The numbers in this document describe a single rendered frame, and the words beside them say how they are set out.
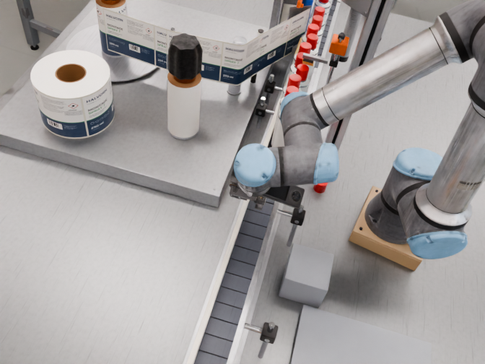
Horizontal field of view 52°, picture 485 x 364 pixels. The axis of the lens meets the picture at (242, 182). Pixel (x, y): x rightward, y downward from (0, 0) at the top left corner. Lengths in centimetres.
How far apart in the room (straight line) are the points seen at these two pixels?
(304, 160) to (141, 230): 53
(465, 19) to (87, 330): 96
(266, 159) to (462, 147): 35
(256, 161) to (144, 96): 72
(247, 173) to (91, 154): 61
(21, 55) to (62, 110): 190
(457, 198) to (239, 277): 50
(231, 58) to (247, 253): 59
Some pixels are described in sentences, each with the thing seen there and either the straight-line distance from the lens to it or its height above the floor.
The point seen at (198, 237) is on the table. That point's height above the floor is 83.
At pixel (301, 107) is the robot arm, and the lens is 101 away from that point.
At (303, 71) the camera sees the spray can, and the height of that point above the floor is 108.
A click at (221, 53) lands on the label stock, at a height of 102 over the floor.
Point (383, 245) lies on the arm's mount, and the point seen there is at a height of 87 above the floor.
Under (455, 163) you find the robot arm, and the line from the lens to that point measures 100.
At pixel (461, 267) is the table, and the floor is 83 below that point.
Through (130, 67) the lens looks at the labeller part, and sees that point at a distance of 164.
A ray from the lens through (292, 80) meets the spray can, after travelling 133.
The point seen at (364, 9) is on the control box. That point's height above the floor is 131.
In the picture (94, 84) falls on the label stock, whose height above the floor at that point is 102.
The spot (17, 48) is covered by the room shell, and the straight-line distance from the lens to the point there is 333.
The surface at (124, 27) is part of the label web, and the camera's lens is 158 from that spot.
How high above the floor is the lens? 190
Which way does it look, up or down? 50 degrees down
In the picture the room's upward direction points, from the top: 10 degrees clockwise
